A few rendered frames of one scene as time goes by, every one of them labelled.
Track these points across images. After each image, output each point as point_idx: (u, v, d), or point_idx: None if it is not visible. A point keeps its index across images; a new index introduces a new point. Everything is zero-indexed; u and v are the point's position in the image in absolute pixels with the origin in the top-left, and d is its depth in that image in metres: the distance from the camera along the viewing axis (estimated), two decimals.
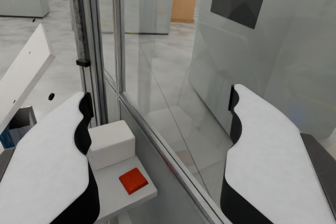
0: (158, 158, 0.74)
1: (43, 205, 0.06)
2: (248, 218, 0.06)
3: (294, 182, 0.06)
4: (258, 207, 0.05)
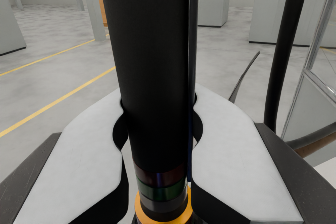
0: None
1: (78, 194, 0.06)
2: (219, 214, 0.06)
3: (255, 170, 0.06)
4: (226, 202, 0.05)
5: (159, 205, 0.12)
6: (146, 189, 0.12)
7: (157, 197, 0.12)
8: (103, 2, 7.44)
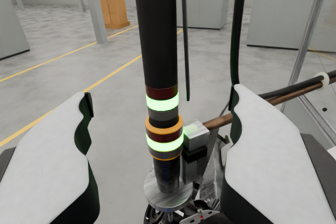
0: None
1: (43, 205, 0.06)
2: (248, 218, 0.06)
3: (294, 182, 0.06)
4: (258, 207, 0.05)
5: (160, 114, 0.20)
6: (153, 103, 0.20)
7: (159, 108, 0.20)
8: (104, 4, 7.57)
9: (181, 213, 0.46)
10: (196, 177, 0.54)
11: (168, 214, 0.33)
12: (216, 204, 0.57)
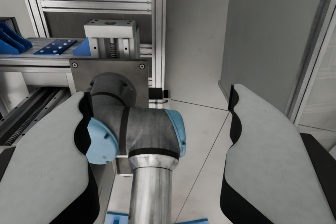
0: None
1: (43, 205, 0.06)
2: (248, 218, 0.06)
3: (294, 182, 0.06)
4: (258, 207, 0.05)
5: None
6: None
7: None
8: None
9: None
10: None
11: None
12: None
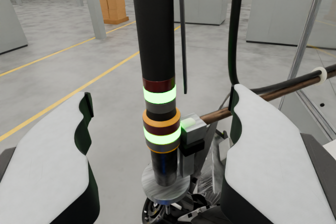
0: None
1: (43, 205, 0.06)
2: (248, 218, 0.06)
3: (294, 182, 0.06)
4: (258, 207, 0.05)
5: (158, 107, 0.20)
6: (150, 95, 0.20)
7: (157, 101, 0.20)
8: None
9: None
10: None
11: (166, 207, 0.33)
12: (214, 198, 0.58)
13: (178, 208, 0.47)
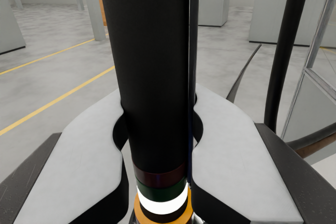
0: None
1: (77, 194, 0.06)
2: (219, 214, 0.06)
3: (255, 170, 0.06)
4: (226, 202, 0.05)
5: (158, 206, 0.12)
6: (146, 190, 0.12)
7: (157, 198, 0.12)
8: (102, 1, 7.43)
9: None
10: None
11: None
12: None
13: None
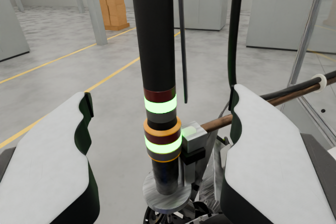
0: None
1: (43, 205, 0.06)
2: (248, 218, 0.06)
3: (294, 182, 0.06)
4: (258, 207, 0.05)
5: (158, 117, 0.21)
6: (151, 105, 0.20)
7: (158, 110, 0.20)
8: (103, 6, 7.59)
9: None
10: None
11: (167, 214, 0.33)
12: (216, 205, 0.57)
13: (180, 216, 0.46)
